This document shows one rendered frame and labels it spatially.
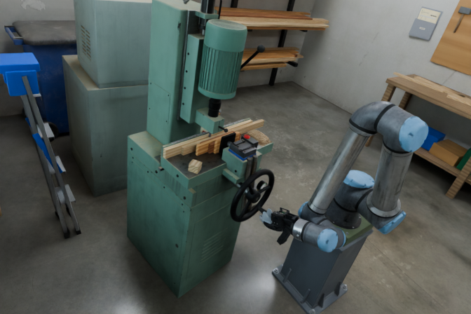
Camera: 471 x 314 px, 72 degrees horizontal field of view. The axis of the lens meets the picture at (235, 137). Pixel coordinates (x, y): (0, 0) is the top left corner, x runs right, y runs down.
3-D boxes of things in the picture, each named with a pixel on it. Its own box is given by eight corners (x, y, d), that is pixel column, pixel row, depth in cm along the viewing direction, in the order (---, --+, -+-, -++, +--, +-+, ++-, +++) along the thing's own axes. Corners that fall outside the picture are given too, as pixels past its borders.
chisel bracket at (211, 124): (212, 137, 156) (214, 122, 152) (193, 124, 164) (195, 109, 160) (223, 133, 161) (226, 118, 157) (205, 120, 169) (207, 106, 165)
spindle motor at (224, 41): (215, 103, 140) (226, 30, 125) (190, 87, 150) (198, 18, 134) (242, 96, 152) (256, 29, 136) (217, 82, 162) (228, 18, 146)
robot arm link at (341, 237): (333, 219, 150) (321, 218, 141) (352, 238, 143) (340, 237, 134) (320, 234, 152) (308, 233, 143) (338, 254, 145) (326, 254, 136)
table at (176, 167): (200, 202, 137) (202, 192, 134) (159, 165, 154) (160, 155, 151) (284, 159, 178) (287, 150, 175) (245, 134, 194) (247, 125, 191)
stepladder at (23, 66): (58, 243, 206) (-2, 69, 140) (48, 217, 222) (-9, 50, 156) (85, 232, 215) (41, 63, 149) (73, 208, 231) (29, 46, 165)
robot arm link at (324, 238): (336, 254, 134) (325, 254, 126) (309, 242, 142) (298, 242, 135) (341, 231, 135) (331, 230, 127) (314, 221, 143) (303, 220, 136)
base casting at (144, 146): (190, 209, 151) (192, 194, 147) (126, 148, 182) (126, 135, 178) (253, 176, 181) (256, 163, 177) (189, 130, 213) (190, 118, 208)
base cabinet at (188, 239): (177, 300, 186) (190, 209, 151) (125, 236, 218) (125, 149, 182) (232, 260, 217) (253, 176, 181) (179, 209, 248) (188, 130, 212)
